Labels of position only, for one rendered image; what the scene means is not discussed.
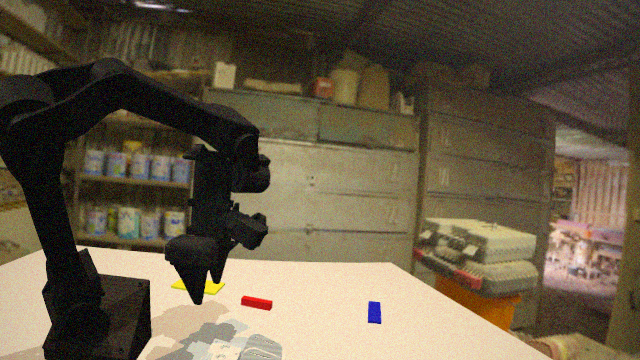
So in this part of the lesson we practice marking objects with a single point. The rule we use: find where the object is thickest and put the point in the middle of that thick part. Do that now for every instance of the red rectangular block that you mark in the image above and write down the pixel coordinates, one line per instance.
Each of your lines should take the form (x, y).
(258, 303)

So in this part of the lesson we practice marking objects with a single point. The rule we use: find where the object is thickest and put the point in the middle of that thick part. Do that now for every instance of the yellow flat plate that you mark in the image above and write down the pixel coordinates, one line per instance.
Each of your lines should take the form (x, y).
(210, 288)

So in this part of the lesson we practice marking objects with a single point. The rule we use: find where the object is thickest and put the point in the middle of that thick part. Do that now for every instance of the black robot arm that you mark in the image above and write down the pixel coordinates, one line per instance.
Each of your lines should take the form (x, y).
(40, 113)

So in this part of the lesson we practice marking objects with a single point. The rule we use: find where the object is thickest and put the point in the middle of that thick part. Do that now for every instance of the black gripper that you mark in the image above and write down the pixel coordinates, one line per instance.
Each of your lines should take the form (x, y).
(193, 256)

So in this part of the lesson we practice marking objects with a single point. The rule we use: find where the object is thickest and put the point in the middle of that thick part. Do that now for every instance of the small blue block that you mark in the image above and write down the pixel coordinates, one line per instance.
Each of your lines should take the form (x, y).
(374, 312)

